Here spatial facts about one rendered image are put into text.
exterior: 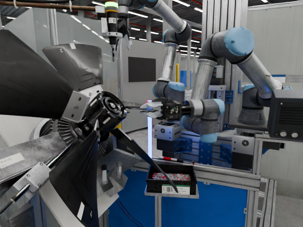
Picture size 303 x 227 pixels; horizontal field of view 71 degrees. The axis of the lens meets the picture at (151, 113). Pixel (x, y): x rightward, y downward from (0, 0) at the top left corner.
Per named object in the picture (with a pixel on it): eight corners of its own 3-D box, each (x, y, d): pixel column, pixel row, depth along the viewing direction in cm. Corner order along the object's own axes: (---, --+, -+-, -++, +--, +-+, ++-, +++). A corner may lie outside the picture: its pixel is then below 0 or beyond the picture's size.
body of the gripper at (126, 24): (132, 37, 134) (131, 16, 132) (125, 34, 126) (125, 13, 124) (121, 38, 137) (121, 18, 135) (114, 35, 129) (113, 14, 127)
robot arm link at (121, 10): (124, 5, 123) (112, 6, 126) (125, 13, 124) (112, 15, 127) (130, 8, 130) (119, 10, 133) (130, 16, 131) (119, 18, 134)
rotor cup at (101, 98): (62, 121, 66) (87, 95, 61) (84, 104, 79) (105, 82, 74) (97, 152, 69) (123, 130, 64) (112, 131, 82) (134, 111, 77)
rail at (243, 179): (97, 163, 131) (97, 151, 130) (101, 161, 135) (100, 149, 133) (259, 192, 98) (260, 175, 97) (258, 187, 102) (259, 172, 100)
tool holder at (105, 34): (96, 34, 71) (94, 3, 69) (97, 38, 77) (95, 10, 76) (123, 35, 73) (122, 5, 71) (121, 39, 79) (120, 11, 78)
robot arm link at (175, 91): (176, 102, 142) (176, 82, 139) (162, 101, 152) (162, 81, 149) (188, 101, 149) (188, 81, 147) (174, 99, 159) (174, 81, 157)
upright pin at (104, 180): (100, 183, 72) (99, 165, 71) (103, 180, 74) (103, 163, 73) (105, 184, 71) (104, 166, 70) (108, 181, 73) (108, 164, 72)
